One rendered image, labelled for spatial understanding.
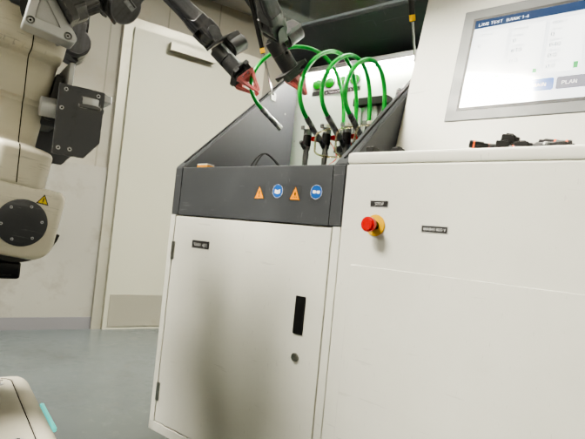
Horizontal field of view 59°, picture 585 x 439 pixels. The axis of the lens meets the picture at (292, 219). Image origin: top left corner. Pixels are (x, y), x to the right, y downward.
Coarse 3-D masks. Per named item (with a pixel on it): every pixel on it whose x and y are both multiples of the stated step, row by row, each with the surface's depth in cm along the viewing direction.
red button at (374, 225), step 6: (372, 216) 123; (378, 216) 122; (366, 222) 120; (372, 222) 119; (378, 222) 122; (384, 222) 121; (366, 228) 120; (372, 228) 119; (378, 228) 122; (372, 234) 123; (378, 234) 122
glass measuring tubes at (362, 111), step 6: (378, 96) 185; (360, 102) 189; (366, 102) 187; (372, 102) 186; (378, 102) 184; (360, 108) 191; (366, 108) 188; (372, 108) 189; (378, 108) 187; (360, 114) 191; (366, 114) 188; (372, 114) 187; (378, 114) 187; (360, 120) 192; (372, 120) 186
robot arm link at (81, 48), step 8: (80, 24) 145; (88, 24) 148; (80, 32) 144; (80, 40) 144; (88, 40) 145; (72, 48) 143; (80, 48) 144; (88, 48) 145; (72, 56) 145; (80, 56) 145
